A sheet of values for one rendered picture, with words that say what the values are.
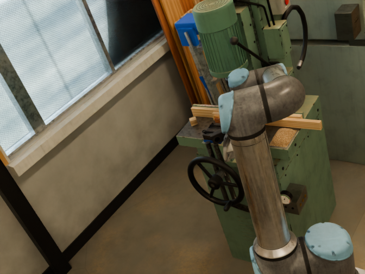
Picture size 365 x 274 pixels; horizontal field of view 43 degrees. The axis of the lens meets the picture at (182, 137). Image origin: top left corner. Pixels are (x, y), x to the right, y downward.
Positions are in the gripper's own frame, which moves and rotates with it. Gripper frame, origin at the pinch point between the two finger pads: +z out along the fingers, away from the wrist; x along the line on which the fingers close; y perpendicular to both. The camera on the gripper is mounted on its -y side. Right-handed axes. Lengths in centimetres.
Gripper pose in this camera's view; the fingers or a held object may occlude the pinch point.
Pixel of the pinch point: (224, 159)
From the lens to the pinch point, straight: 178.4
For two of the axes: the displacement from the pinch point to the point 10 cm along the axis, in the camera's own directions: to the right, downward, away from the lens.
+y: 8.8, -1.0, -4.7
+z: -2.9, 6.7, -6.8
